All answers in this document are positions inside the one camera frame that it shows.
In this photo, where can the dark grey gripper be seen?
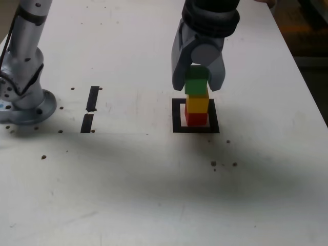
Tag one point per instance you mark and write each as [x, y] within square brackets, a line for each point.
[212, 39]

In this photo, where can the green cube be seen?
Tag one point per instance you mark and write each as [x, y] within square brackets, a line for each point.
[196, 87]

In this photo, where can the yellow cube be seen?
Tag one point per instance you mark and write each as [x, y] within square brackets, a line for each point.
[197, 105]

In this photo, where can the red cube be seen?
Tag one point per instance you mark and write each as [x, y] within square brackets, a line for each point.
[196, 119]

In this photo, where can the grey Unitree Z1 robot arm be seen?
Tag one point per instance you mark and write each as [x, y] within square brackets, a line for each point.
[25, 38]

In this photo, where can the black tape square outline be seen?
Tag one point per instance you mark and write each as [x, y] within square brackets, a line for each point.
[194, 130]

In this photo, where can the person's hand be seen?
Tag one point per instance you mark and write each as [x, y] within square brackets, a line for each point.
[265, 2]

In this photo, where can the dark wooden furniture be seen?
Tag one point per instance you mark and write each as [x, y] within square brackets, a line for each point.
[312, 25]

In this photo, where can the black tape strip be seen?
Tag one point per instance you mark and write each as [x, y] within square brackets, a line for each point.
[87, 123]

